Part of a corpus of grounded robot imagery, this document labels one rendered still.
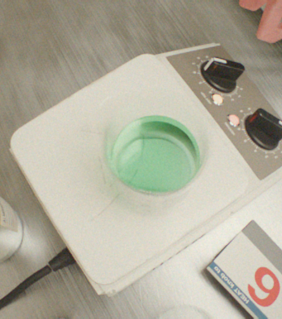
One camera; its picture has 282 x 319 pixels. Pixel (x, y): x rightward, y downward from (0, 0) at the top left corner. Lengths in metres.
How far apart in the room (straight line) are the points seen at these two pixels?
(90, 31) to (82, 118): 0.16
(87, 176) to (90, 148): 0.02
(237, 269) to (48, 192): 0.15
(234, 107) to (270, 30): 0.08
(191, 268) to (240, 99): 0.14
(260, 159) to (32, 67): 0.23
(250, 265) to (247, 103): 0.13
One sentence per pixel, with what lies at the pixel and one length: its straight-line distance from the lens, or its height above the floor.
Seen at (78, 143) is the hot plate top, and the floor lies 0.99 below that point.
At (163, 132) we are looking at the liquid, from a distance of 0.24.
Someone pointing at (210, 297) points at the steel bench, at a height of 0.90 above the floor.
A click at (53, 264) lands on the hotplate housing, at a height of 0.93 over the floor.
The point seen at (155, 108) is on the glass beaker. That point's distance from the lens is 0.23.
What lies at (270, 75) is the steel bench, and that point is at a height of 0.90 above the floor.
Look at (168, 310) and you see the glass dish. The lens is 0.33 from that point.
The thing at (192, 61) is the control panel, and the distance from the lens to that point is 0.34.
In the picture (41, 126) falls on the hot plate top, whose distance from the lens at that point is 0.29.
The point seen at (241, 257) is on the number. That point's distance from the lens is 0.34.
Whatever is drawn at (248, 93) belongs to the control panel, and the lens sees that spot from 0.36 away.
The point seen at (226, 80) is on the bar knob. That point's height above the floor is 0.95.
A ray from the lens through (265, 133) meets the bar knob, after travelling 0.33.
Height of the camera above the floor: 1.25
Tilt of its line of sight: 73 degrees down
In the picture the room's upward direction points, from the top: 2 degrees counter-clockwise
